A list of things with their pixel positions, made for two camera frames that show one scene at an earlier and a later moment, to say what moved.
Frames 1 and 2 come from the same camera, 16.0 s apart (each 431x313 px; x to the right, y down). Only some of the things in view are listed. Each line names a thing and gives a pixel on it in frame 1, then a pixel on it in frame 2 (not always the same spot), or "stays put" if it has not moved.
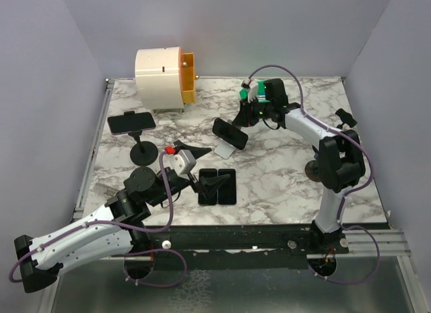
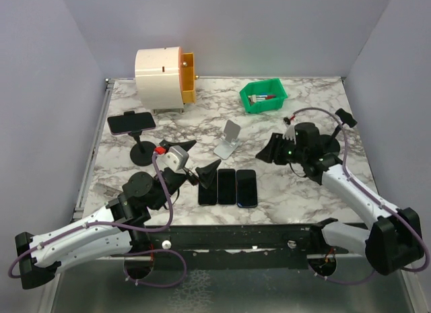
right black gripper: x=244 y=118 -> x=272 y=151
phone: x=229 y=133 -> x=246 y=188
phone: x=227 y=186 stays put
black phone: x=207 y=194 stays put
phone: x=136 y=122 stays put
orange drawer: x=187 y=76 stays put
